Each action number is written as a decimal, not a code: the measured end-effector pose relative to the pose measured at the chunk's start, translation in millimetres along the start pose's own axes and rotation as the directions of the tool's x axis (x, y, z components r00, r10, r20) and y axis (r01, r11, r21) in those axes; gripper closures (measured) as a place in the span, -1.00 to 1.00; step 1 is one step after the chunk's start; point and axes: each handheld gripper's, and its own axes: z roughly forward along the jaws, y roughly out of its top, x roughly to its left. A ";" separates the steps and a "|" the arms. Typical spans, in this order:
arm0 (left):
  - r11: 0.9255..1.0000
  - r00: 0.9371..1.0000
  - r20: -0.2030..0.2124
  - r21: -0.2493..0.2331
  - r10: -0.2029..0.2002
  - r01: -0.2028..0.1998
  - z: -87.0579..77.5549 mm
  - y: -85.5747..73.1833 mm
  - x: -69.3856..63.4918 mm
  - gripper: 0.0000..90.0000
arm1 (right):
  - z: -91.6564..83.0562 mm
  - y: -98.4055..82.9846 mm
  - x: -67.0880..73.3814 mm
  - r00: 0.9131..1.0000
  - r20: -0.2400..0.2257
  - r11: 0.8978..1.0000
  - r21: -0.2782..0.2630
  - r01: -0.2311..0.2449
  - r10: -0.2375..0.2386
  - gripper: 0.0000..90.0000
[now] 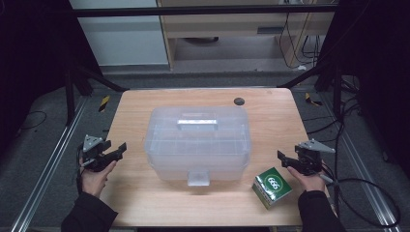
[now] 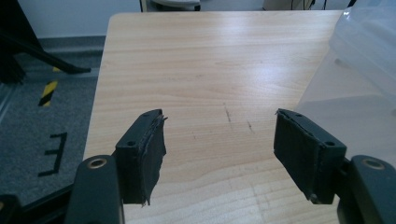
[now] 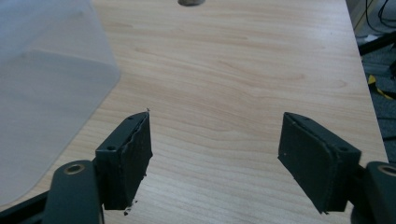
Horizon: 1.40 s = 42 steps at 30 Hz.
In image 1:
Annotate light wooden desk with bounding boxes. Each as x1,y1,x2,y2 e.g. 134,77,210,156
156,0,337,71

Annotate black horizontal frame bar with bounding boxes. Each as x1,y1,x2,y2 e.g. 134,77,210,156
72,4,340,18

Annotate yellow black tape strip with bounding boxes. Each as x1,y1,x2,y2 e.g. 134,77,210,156
304,92,324,107
98,95,111,113

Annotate looped black floor cable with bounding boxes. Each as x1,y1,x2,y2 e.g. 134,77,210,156
333,96,402,228

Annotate black curtain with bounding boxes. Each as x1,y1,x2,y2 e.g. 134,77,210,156
316,0,410,180
0,0,103,158

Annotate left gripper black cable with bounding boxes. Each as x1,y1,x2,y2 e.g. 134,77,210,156
74,144,85,195

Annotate black metal stand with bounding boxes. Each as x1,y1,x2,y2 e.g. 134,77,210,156
277,60,344,121
63,60,131,128

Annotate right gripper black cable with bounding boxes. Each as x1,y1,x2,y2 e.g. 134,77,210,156
318,162,340,189

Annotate clear plastic storage box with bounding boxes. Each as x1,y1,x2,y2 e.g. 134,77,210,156
143,105,252,188

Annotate white cabinet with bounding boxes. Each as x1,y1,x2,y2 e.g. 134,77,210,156
69,0,170,68

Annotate person's left hand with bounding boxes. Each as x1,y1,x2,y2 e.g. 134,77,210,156
80,159,118,198

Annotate black cables under desk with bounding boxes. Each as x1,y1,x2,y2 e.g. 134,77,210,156
278,12,324,71

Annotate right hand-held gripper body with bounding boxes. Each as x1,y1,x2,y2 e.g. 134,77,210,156
294,138,337,177

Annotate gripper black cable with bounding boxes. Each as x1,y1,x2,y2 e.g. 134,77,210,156
74,144,85,195
318,162,340,189

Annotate green cardboard box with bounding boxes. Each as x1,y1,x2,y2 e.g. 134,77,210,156
251,166,294,211

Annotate thin black floor cable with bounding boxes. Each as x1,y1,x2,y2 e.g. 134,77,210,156
19,109,48,131

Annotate person's right hand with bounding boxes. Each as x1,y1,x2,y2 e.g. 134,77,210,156
286,166,327,193

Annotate aluminium floor rail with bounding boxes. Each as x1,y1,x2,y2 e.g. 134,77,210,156
321,92,403,232
11,96,90,232

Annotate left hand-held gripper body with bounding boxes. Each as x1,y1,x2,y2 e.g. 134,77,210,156
80,134,112,173

